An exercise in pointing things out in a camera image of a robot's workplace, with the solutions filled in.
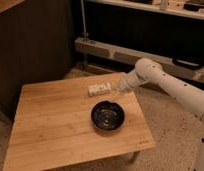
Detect wooden table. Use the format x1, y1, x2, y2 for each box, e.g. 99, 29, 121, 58
3, 73, 155, 171

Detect grey metal beam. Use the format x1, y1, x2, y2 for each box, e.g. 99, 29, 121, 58
75, 38, 204, 83

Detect black handle on beam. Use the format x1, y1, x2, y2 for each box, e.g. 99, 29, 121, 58
172, 57, 204, 70

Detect black ceramic bowl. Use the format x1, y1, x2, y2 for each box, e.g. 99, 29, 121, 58
91, 101, 125, 131

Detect metal vertical pole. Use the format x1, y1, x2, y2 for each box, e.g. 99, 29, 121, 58
80, 0, 88, 41

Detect white plastic bottle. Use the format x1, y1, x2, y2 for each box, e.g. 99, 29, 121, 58
88, 82, 111, 96

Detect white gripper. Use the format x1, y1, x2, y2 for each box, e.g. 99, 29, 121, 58
117, 73, 138, 93

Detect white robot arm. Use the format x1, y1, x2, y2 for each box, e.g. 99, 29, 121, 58
117, 58, 204, 171

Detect upper wooden shelf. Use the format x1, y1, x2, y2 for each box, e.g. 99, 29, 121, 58
88, 0, 204, 20

